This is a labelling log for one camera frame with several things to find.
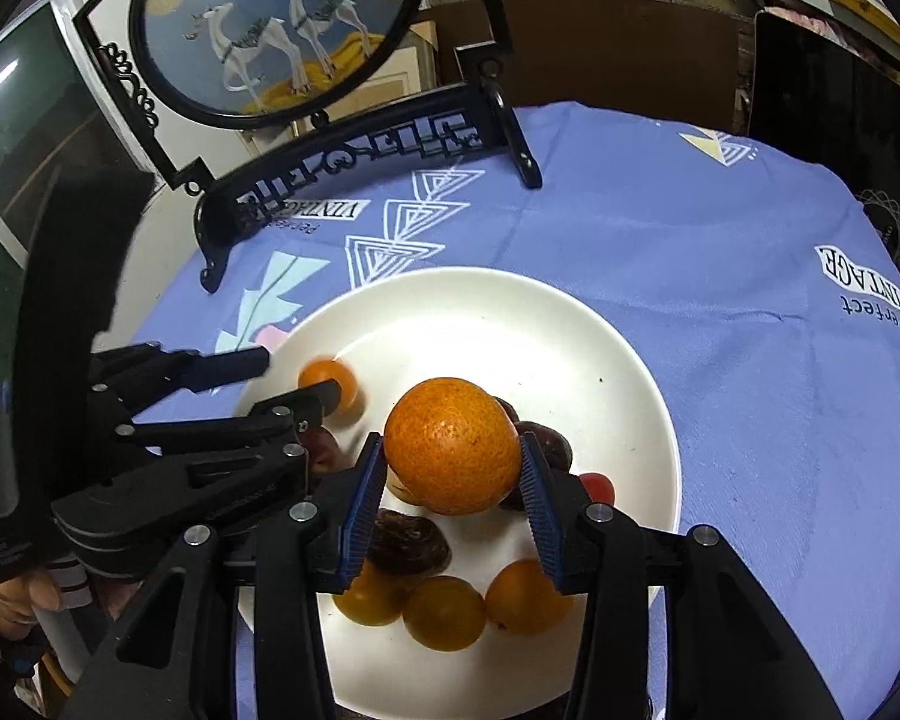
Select black glass board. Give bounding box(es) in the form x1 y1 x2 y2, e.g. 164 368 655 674
750 4 900 241

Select round deer screen ornament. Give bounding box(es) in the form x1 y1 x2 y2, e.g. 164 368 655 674
71 0 545 293

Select blue printed tablecloth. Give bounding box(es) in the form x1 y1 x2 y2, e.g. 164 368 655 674
131 101 900 720

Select person's left hand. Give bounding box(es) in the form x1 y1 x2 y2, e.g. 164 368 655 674
0 561 67 640

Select small orange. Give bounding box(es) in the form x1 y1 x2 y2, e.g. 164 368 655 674
298 358 362 418

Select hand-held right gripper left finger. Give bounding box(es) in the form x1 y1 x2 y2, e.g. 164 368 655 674
60 431 391 720

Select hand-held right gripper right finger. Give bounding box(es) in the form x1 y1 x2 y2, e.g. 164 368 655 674
516 435 845 720

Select window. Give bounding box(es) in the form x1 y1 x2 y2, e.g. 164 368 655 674
0 0 155 271

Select white round plate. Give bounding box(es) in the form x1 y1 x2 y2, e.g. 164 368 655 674
229 266 682 717

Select pink cloth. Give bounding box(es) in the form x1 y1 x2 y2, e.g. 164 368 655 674
763 4 835 37

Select dark red cherry tomato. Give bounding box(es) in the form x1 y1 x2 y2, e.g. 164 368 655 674
300 426 343 478

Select large orange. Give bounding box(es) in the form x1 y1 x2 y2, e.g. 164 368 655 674
383 376 522 517

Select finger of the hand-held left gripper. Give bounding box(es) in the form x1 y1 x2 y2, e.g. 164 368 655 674
88 343 272 411
120 379 344 460

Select brown cardboard sheet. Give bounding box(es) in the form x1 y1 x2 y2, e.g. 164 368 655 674
420 0 755 121

